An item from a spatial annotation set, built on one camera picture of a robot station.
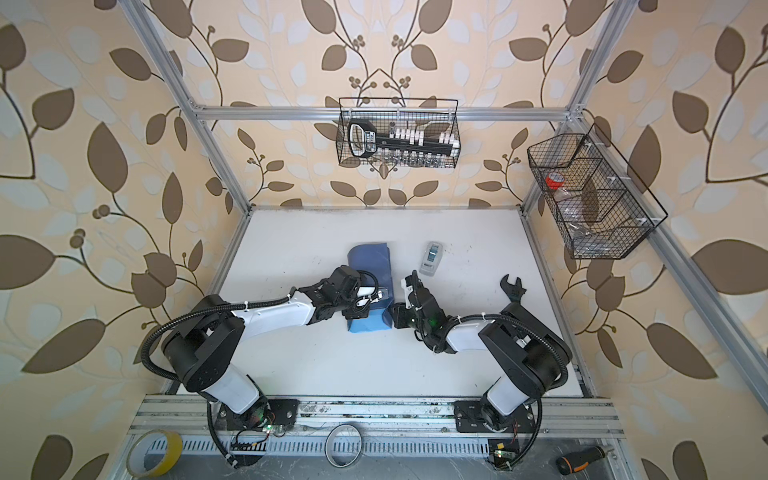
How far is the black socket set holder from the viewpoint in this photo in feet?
2.72

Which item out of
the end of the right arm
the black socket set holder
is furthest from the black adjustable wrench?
the black socket set holder

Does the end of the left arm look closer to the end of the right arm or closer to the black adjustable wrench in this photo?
the end of the right arm

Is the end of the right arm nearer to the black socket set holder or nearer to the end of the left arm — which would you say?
the end of the left arm

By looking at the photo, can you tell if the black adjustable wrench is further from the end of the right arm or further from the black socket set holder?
the black socket set holder

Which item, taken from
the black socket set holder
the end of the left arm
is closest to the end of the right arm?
the end of the left arm
